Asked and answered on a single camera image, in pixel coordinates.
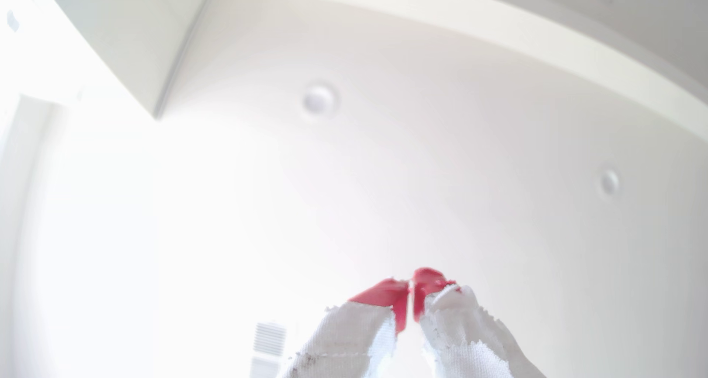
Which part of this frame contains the round recessed ceiling light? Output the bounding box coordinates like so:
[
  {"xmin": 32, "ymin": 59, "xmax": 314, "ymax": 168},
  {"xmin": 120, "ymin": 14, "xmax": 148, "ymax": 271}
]
[
  {"xmin": 301, "ymin": 82, "xmax": 339, "ymax": 119},
  {"xmin": 597, "ymin": 167, "xmax": 622, "ymax": 200}
]

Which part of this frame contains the white wall air vent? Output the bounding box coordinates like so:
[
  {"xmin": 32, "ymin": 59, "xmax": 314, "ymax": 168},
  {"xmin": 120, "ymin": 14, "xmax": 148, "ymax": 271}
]
[{"xmin": 253, "ymin": 322, "xmax": 287, "ymax": 357}]

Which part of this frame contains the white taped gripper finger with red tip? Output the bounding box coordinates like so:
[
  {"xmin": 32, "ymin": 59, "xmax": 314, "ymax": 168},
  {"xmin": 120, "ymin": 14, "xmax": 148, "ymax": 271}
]
[
  {"xmin": 282, "ymin": 277, "xmax": 411, "ymax": 378},
  {"xmin": 413, "ymin": 267, "xmax": 548, "ymax": 378}
]

